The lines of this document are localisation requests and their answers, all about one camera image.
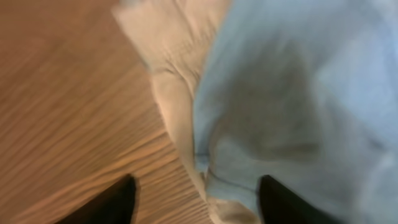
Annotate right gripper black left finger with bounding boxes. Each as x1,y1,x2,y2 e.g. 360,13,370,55
56,174,137,224

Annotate beige shorts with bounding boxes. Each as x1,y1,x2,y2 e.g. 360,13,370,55
113,0,260,224

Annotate light blue printed t-shirt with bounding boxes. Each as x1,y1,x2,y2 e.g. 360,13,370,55
193,0,397,223

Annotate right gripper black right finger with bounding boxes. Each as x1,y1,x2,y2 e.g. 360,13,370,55
257,175,340,224

